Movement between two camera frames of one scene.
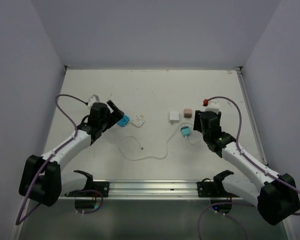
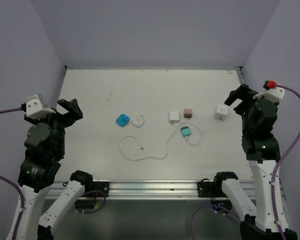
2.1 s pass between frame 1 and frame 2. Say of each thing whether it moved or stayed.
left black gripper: moved
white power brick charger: stayed
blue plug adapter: stayed
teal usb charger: stayed
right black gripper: moved
